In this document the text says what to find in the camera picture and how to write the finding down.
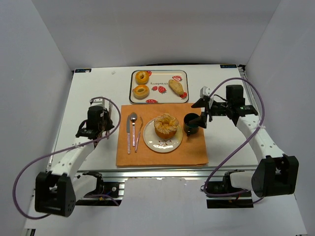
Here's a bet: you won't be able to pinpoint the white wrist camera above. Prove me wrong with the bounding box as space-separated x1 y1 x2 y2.
89 98 105 108
200 86 211 98

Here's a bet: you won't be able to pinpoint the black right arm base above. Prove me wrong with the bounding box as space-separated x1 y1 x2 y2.
206 170 253 209

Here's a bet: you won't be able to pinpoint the pink handled spoon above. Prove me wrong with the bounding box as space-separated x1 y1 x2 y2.
130 112 137 147

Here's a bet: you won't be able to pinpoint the white strawberry pattern tray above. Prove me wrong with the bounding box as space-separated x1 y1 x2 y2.
129 70 189 104

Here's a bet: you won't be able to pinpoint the upper ring bagel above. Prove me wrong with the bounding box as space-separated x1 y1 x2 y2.
135 71 150 85

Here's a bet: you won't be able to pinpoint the orange cloth placemat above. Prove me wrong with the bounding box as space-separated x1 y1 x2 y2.
116 103 208 167

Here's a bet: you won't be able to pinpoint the ring bagel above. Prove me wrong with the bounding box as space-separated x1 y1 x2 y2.
135 71 150 85
133 85 150 99

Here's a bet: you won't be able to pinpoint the pink handled fork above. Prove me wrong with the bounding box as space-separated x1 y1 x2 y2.
135 116 143 153

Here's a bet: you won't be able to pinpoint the silver metal tongs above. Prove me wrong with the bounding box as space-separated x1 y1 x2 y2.
108 102 113 118

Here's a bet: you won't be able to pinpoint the lower ring bagel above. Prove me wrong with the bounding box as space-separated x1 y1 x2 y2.
133 85 150 99

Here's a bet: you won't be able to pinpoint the oblong pale bread roll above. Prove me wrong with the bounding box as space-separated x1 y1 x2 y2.
168 80 184 95

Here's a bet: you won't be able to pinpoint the cream ceramic plate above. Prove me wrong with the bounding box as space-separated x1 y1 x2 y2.
143 119 183 153

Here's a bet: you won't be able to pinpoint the dark green mug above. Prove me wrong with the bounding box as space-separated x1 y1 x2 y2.
183 113 199 136

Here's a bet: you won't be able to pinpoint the aluminium table frame rail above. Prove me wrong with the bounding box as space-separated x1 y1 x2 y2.
56 65 258 178

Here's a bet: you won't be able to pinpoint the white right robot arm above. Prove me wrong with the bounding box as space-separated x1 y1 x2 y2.
189 85 299 198

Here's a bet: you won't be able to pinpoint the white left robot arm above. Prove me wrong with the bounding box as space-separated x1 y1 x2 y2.
34 105 114 217

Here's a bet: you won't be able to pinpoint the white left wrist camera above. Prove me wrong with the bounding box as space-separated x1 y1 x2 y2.
89 98 105 108

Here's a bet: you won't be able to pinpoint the large sugared orange bread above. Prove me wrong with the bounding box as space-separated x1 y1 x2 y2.
154 113 179 139

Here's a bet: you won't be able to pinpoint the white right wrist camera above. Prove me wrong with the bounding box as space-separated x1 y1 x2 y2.
200 86 211 98

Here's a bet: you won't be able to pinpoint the pink handled knife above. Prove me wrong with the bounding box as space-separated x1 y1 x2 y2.
126 115 130 154

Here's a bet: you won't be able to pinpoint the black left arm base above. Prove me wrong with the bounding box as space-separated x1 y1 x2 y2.
72 171 122 207

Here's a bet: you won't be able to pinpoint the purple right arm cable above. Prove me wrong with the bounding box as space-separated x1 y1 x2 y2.
199 77 266 205

